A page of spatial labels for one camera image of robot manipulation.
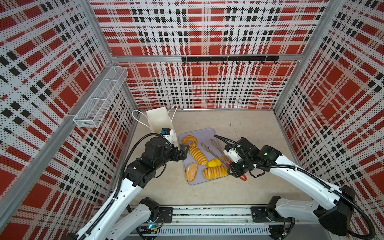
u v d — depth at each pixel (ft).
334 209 1.26
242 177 2.17
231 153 2.22
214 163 2.90
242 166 2.00
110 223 1.28
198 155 2.98
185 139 3.30
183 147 2.03
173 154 2.00
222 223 2.39
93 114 3.06
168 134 2.05
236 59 2.95
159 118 2.91
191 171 2.76
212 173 2.75
